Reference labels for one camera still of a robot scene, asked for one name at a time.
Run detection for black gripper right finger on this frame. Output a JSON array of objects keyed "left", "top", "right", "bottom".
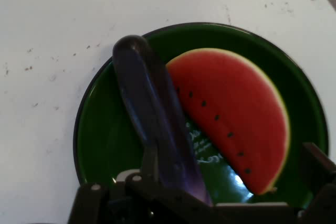
[{"left": 299, "top": 142, "right": 336, "bottom": 224}]

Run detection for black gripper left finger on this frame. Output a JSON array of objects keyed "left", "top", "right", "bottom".
[{"left": 67, "top": 145, "right": 215, "bottom": 224}]

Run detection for purple toy eggplant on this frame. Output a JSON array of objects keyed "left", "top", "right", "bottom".
[{"left": 112, "top": 34, "right": 214, "bottom": 207}]

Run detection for green plate with black rim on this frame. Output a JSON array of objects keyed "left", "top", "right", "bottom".
[{"left": 73, "top": 22, "right": 330, "bottom": 210}]

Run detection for red toy watermelon slice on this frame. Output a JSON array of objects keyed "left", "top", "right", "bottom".
[{"left": 165, "top": 48, "right": 291, "bottom": 196}]

